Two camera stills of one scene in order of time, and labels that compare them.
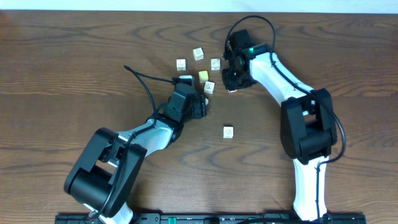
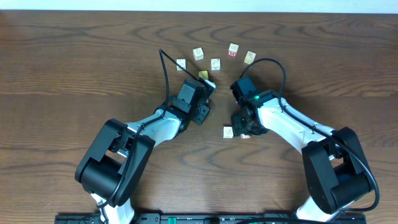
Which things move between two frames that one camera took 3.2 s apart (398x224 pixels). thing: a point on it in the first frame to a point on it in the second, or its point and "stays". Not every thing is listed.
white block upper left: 198,54 stays
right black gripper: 231,84 to 238,128
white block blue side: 228,132 stays
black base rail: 219,218 stays
